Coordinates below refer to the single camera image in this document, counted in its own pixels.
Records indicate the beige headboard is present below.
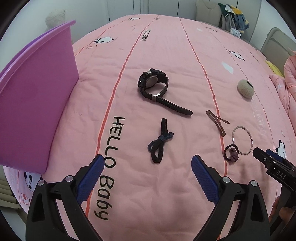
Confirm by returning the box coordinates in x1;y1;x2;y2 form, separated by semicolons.
261;27;295;74

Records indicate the person's right hand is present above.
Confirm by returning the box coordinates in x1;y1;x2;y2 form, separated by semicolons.
269;195;295;223

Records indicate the silver bangle ring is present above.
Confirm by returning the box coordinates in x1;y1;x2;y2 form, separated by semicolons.
232;126;253;156

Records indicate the pink folded quilt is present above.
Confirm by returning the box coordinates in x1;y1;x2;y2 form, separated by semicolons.
269;55;295;123

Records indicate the pile of clothes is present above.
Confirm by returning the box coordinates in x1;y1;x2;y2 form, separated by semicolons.
218;3;249;37

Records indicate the beige chair with clothes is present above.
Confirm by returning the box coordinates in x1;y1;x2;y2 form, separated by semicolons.
195;0;226;30

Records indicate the pink bed sheet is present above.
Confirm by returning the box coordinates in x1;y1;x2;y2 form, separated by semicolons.
4;15;295;240

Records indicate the dark scrunchie hair tie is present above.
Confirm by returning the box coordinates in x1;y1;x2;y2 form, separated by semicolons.
223;144;240;162

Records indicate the white plush toy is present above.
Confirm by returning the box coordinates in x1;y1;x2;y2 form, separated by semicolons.
45;9;66;30

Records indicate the black wrist watch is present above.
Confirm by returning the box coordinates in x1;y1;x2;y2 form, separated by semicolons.
137;68;193;116

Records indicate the purple plastic bin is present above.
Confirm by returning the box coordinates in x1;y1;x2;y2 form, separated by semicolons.
1;21;79;174

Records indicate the brown hair clip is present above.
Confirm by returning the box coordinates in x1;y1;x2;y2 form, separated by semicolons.
206;110;230;137

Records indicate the beige fuzzy round pouch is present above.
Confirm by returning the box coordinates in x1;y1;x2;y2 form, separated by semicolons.
237;79;254;99

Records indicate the yellow cloth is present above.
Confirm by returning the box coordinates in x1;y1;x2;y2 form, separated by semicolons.
265;60;284;78

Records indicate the black blue hair tie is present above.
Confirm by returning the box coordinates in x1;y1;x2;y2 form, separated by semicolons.
147;117;174;164

